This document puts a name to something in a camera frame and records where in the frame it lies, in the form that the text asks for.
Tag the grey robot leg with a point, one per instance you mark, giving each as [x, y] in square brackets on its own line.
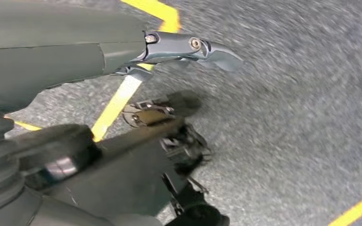
[131, 168]

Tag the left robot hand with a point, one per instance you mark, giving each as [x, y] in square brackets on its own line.
[43, 46]

